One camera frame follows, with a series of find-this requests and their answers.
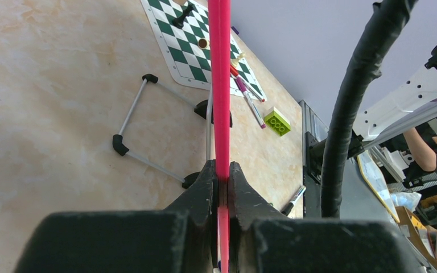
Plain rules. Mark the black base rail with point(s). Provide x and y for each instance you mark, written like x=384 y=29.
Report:
x=313 y=159

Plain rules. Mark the cardboard box in background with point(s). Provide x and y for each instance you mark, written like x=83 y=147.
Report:
x=423 y=237

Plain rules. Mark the green white chessboard mat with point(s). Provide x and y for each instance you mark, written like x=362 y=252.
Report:
x=188 y=64

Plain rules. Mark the left black whiteboard foot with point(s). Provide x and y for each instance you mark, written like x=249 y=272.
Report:
x=189 y=180

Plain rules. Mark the red marker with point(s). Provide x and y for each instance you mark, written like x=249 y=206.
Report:
x=235 y=74

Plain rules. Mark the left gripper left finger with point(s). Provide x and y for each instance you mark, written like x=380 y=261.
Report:
x=179 y=238

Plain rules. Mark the green white toy brick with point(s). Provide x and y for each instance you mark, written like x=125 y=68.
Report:
x=277 y=122

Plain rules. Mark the white board with pink frame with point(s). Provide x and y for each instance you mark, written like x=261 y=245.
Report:
x=219 y=23

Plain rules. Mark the pink purple marker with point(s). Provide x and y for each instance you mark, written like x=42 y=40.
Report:
x=249 y=101

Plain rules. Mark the purple toy block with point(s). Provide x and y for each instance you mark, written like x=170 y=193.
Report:
x=235 y=30

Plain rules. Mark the black whiteboard foot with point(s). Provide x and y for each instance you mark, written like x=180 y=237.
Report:
x=202 y=109
x=189 y=180

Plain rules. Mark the black chess pawn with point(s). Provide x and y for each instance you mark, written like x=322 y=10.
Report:
x=179 y=21

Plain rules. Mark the black capped marker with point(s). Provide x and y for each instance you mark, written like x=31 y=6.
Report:
x=290 y=205

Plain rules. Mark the person forearm in background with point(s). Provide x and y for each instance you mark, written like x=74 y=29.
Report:
x=424 y=156

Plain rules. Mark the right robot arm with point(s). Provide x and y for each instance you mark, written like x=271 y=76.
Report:
x=418 y=90

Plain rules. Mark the right black whiteboard foot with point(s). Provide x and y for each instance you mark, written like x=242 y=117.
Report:
x=202 y=109

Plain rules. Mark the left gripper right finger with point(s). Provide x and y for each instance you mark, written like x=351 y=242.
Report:
x=264 y=240

